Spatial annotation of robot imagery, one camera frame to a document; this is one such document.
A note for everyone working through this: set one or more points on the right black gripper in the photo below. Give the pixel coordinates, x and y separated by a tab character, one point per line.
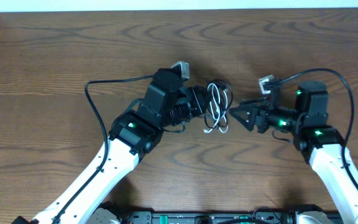
250	109

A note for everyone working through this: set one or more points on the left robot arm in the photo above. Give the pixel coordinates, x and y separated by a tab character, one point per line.
133	134

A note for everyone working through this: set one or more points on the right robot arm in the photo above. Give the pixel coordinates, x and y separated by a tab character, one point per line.
321	145

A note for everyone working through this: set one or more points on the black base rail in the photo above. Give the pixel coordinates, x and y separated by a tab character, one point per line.
114	214

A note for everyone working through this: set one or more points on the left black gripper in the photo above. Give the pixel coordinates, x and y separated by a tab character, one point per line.
200	105

